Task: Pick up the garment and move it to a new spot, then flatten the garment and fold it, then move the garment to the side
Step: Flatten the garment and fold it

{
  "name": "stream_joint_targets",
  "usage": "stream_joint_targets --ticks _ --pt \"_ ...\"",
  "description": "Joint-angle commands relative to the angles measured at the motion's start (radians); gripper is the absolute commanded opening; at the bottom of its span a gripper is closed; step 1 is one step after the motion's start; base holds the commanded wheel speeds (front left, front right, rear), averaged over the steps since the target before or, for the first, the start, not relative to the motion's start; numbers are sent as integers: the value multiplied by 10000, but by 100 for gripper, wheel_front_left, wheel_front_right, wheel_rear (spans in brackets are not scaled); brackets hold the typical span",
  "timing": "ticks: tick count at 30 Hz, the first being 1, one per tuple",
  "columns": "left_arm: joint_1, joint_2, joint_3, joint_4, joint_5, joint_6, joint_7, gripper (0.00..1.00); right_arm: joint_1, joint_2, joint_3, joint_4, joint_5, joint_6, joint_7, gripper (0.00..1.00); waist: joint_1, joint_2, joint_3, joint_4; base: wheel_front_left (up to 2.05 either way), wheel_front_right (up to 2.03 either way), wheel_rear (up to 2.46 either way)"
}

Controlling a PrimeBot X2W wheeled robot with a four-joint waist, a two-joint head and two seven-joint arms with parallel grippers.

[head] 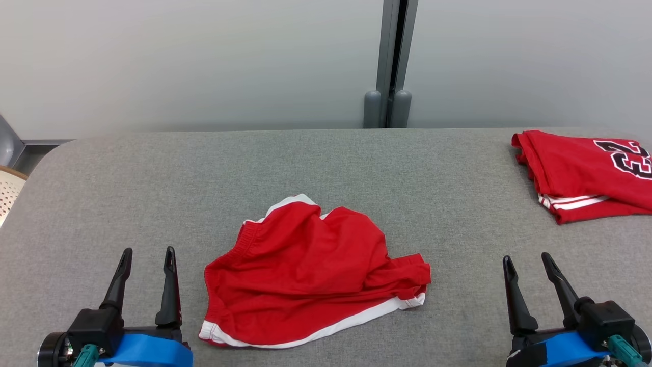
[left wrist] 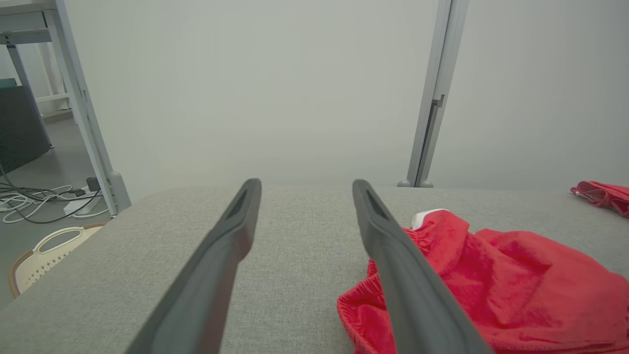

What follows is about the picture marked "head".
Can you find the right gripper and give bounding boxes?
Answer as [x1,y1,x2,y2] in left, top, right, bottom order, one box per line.
[502,251,581,367]

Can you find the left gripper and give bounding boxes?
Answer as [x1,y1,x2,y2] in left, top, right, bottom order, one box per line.
[37,246,183,367]

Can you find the red jersey with number print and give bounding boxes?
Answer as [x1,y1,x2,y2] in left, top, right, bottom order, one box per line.
[511,129,652,226]

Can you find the red shorts with white trim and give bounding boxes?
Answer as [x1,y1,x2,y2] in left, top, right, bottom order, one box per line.
[198,193,432,350]

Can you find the beige perforated laundry basket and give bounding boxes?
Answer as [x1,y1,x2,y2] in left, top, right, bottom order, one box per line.
[0,165,29,228]

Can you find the blue right camera mount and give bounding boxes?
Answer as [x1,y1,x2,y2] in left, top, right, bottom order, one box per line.
[539,345,612,367]

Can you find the teal left cable connector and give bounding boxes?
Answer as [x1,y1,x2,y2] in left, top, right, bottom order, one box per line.
[72,344,99,367]

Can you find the teal cable connector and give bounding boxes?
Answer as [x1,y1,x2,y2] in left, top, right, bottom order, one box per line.
[607,334,644,367]
[72,344,99,367]

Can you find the teal right cable connector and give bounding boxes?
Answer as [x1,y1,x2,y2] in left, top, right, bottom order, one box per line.
[607,334,644,367]

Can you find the grey partition base rail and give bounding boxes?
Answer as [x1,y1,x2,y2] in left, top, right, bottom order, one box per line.
[0,114,75,174]

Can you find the grey partition post with feet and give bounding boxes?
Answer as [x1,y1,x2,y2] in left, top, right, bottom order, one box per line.
[363,0,420,129]

